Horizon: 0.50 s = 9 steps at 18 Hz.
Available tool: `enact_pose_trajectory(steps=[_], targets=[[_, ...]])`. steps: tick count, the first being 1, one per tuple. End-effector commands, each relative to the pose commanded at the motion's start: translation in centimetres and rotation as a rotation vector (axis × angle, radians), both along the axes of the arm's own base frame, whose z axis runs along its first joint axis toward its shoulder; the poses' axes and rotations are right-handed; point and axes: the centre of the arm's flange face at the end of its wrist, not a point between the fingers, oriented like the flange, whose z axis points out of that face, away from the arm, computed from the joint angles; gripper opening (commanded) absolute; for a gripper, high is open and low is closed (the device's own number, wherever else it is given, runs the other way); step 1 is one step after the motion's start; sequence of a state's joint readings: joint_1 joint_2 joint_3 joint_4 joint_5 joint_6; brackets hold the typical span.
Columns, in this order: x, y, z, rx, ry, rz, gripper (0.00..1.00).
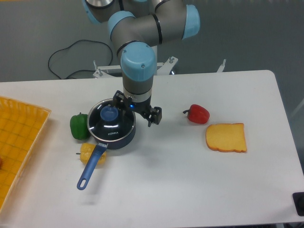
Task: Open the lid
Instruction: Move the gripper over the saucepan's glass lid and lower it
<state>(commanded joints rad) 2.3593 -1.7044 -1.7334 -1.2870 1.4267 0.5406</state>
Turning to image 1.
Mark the white metal table bracket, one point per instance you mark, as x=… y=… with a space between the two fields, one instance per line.
x=221 y=67

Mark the yellow woven basket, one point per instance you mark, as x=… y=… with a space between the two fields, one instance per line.
x=21 y=124

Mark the red toy bell pepper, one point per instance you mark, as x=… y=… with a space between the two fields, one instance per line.
x=197 y=114

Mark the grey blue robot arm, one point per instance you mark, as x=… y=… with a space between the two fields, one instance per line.
x=134 y=28

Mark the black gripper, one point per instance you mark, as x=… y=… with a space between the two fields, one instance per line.
x=140 y=104

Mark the glass pot lid blue knob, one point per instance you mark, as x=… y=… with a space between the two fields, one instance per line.
x=107 y=123

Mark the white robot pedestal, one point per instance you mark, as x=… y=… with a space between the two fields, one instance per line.
x=163 y=68

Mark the dark blue saucepan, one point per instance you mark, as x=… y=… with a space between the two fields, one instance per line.
x=99 y=149

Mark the black object table corner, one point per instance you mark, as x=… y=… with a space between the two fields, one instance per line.
x=298 y=198

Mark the green toy bell pepper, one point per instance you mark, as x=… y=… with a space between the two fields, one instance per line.
x=78 y=127

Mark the toy toast slice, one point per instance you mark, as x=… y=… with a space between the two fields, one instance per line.
x=226 y=137

